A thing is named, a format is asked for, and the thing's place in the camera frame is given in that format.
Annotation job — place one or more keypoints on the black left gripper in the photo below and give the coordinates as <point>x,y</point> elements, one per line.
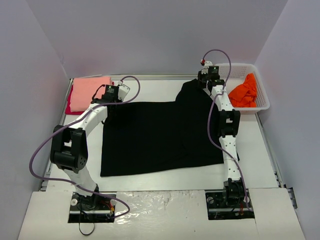
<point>111,104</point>

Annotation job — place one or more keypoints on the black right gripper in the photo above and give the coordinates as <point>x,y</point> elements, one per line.
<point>201,81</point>

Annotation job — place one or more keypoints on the black t-shirt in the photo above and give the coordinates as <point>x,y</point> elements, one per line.
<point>148,137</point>

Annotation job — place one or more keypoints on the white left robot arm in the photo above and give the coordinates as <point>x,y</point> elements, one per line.
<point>69,150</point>

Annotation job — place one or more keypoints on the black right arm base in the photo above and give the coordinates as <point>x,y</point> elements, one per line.
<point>220,209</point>

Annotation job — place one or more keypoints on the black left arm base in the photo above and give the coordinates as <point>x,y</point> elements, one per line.
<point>91,209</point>

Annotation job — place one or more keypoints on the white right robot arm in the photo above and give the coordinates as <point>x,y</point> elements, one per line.
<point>227,129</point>

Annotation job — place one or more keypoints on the folded pink t-shirt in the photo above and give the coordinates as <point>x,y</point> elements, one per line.
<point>85,95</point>

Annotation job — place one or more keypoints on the white plastic basket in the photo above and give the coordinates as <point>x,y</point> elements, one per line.
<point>238,73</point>

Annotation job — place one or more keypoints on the folded red t-shirt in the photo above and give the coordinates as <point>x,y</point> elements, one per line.
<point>68,110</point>

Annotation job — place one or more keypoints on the orange t-shirt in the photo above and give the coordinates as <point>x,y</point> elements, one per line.
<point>245,94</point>

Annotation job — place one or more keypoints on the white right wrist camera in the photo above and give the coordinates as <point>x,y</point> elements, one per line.
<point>205,66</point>

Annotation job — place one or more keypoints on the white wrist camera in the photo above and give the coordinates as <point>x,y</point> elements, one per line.
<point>205,66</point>
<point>123,90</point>

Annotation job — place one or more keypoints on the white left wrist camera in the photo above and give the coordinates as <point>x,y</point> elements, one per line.
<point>123,90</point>

